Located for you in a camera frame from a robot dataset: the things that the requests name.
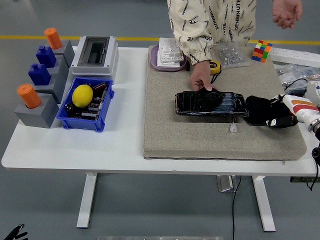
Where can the colourful puzzle cube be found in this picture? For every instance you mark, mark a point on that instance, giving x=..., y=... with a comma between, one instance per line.
x=261, y=51

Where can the grey-brown mat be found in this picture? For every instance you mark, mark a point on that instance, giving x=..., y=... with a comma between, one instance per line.
x=200, y=140

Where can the white wall socket plate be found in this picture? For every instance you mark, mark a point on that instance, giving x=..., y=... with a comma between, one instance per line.
x=171, y=64
x=168, y=43
x=170, y=56

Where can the person's right hand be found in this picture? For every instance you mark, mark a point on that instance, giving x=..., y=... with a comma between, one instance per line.
x=201, y=75

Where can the green circuit board strip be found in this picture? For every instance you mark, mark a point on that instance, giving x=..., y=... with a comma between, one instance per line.
x=302, y=179

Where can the orange plastic cylinder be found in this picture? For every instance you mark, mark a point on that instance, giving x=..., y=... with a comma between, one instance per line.
x=53, y=38
x=28, y=96

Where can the grey electrical enclosure box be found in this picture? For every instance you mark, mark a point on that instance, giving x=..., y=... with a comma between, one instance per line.
x=112, y=60

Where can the clear bag of washers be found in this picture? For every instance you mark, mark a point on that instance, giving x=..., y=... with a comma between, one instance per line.
x=295, y=71

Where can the white table leg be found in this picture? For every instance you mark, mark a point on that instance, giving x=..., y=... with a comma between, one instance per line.
x=86, y=200
x=263, y=202

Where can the blue plastic block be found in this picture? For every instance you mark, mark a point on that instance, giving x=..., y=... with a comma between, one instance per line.
x=40, y=75
x=46, y=57

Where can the dark circuit board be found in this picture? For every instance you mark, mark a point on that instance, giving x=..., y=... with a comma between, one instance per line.
x=92, y=110

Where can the white power strip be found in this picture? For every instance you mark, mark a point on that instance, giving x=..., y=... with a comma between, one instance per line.
x=295, y=55

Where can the grey block holder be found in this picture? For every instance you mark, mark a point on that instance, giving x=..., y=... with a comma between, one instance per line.
x=45, y=113
x=68, y=51
x=61, y=67
x=58, y=87

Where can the white device box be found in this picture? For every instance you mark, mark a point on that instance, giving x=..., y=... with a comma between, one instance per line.
x=313, y=90

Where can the person's right forearm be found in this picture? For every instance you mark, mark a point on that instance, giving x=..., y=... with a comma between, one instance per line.
x=196, y=47

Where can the person's left hand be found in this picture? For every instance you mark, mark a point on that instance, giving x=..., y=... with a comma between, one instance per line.
x=286, y=11

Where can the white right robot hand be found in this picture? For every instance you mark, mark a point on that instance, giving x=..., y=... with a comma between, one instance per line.
x=298, y=107

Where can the silver metal control box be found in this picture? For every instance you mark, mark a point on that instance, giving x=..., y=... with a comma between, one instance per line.
x=225, y=183

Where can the clear bag of screws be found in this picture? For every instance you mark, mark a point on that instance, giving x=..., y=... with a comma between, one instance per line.
x=230, y=56

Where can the yellow lemon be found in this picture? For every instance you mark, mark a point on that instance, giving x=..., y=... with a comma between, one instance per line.
x=82, y=96

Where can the black rag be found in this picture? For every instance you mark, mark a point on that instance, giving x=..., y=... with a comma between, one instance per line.
x=257, y=110

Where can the black-white left robot hand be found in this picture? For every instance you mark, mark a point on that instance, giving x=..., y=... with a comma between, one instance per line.
x=12, y=233

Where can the yellow tape measure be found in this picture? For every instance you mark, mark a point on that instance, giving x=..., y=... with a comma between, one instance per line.
x=216, y=67

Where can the purple tray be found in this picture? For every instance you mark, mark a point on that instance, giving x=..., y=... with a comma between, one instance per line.
x=154, y=60

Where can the blue plastic bin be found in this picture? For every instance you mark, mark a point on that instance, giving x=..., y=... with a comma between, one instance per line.
x=75, y=123

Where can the person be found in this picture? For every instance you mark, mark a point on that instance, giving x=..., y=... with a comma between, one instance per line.
x=212, y=17

